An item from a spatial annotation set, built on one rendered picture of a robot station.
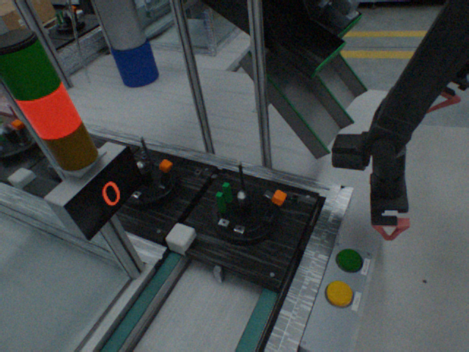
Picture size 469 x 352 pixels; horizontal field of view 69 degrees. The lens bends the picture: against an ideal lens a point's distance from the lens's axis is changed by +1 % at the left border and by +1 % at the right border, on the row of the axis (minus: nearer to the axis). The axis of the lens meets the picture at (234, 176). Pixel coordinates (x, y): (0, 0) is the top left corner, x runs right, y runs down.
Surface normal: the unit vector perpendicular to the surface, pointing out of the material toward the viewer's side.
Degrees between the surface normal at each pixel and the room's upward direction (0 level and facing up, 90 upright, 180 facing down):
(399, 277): 0
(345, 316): 0
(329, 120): 45
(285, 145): 0
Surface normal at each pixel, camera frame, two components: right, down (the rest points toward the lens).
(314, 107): 0.47, -0.25
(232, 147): -0.12, -0.71
